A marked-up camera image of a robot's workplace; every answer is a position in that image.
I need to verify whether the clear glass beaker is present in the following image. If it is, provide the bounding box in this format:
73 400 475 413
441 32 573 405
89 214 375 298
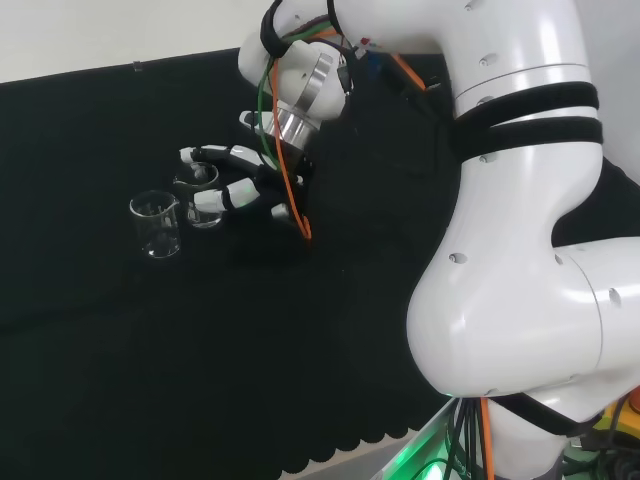
173 160 225 230
128 190 182 259

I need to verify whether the clear base plate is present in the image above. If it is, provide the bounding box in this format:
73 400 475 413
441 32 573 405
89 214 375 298
379 399 464 480

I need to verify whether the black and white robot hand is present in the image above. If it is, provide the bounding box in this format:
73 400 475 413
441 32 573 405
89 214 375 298
178 143 318 222

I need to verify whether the green cable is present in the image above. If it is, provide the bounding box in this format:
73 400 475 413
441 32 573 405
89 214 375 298
256 19 334 169

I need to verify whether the yellow stop button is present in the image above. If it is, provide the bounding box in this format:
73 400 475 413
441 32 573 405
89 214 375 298
594 383 640 451

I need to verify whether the black cable bundle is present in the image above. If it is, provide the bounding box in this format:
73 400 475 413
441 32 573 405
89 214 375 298
442 397 484 480

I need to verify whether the black bench cloth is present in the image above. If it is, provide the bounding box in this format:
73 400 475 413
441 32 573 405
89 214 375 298
0 47 464 479

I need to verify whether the orange cable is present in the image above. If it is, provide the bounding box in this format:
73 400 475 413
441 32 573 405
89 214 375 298
271 27 346 242
478 398 500 480

